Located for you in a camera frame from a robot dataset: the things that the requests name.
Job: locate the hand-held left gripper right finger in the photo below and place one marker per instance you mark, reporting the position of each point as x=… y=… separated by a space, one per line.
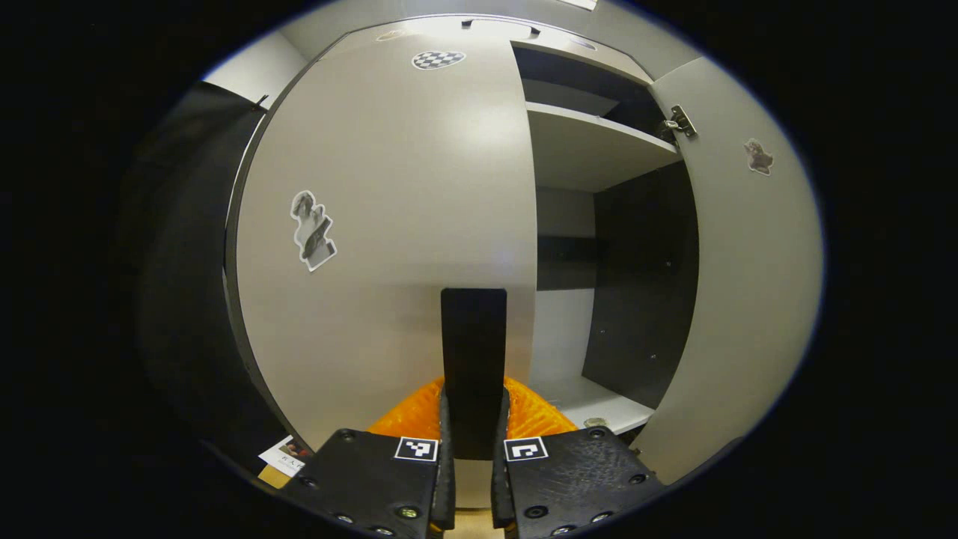
x=500 y=494

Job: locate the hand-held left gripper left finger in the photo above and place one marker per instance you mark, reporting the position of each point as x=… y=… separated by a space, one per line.
x=447 y=486

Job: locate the grey double-door shoe cabinet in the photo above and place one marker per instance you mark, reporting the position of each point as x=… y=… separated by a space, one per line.
x=644 y=262

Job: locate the grey cabinet shelf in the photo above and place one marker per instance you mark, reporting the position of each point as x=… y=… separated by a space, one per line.
x=599 y=408
x=591 y=150

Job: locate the metal door hinge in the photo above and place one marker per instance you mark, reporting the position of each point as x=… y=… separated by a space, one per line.
x=682 y=121

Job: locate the white book with portrait cover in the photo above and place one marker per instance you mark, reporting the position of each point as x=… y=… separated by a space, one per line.
x=288 y=453

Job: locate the black backdrop cloth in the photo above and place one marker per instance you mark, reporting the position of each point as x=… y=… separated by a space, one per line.
x=187 y=262

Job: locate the ceiling light panel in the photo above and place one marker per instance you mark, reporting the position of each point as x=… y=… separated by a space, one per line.
x=580 y=4

